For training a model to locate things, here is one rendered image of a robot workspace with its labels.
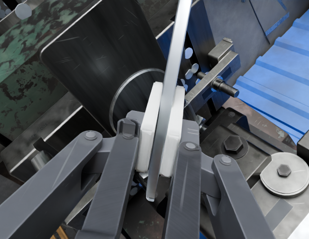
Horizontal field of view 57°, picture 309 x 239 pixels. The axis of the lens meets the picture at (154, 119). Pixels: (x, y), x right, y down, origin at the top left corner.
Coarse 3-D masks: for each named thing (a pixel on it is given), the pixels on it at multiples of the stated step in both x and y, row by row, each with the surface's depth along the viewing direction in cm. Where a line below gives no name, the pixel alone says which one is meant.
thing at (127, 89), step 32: (96, 0) 33; (128, 0) 35; (64, 32) 32; (96, 32) 35; (128, 32) 37; (64, 64) 34; (96, 64) 37; (128, 64) 40; (160, 64) 44; (96, 96) 39; (128, 96) 42
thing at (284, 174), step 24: (216, 144) 38; (240, 144) 35; (264, 144) 39; (240, 168) 35; (264, 168) 36; (288, 168) 34; (168, 192) 40; (264, 192) 35; (288, 192) 33; (264, 216) 34; (288, 216) 33
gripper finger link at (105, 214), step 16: (128, 128) 15; (128, 144) 14; (112, 160) 13; (128, 160) 13; (112, 176) 12; (128, 176) 12; (96, 192) 11; (112, 192) 11; (128, 192) 14; (96, 208) 11; (112, 208) 11; (96, 224) 10; (112, 224) 10
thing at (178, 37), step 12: (180, 0) 17; (180, 12) 17; (180, 24) 17; (180, 36) 17; (180, 48) 17; (168, 60) 18; (180, 60) 17; (168, 72) 18; (168, 84) 18; (168, 96) 18; (168, 108) 18; (168, 120) 18; (156, 132) 19; (156, 144) 19; (156, 156) 20; (156, 168) 21; (156, 180) 22
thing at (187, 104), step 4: (188, 104) 52; (184, 108) 52; (188, 108) 53; (184, 112) 53; (188, 112) 54; (192, 112) 54; (184, 116) 53; (188, 116) 54; (192, 116) 55; (192, 120) 56; (200, 128) 59; (148, 168) 54
